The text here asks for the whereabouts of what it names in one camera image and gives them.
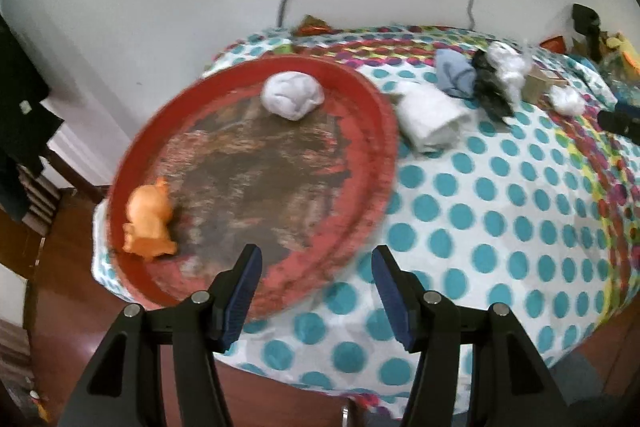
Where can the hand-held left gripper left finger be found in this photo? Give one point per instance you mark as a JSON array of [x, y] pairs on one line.
[[242, 292]]

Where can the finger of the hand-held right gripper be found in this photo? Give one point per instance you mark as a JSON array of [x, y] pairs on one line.
[[622, 122]]

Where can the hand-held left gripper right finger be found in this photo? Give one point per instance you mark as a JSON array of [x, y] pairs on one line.
[[392, 297]]

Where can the small white sock ball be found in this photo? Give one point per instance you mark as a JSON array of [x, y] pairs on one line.
[[567, 99]]

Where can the round red tray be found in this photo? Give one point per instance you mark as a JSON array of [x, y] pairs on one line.
[[260, 177]]

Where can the green plastic bag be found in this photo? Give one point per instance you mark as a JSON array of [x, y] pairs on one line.
[[620, 77]]

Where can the yellow toy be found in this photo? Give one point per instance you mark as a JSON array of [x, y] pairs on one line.
[[624, 47]]

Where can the tan box dark red top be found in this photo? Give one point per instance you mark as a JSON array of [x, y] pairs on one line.
[[542, 84]]

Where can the black stand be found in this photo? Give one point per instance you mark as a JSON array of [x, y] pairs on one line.
[[587, 24]]

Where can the red orange snack packet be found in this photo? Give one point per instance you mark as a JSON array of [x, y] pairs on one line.
[[554, 43]]

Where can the orange toy pig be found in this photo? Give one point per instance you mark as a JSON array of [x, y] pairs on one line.
[[149, 222]]

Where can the polka dot tablecloth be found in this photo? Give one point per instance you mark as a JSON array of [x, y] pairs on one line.
[[500, 217]]

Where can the black sock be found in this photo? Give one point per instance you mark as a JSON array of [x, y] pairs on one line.
[[491, 94]]

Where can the blue grey sock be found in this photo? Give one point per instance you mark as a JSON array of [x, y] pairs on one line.
[[454, 74]]

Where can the white rolled sock pair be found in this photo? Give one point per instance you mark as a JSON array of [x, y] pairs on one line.
[[430, 119]]

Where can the red snack wrapper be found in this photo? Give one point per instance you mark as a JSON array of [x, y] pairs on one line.
[[314, 27]]

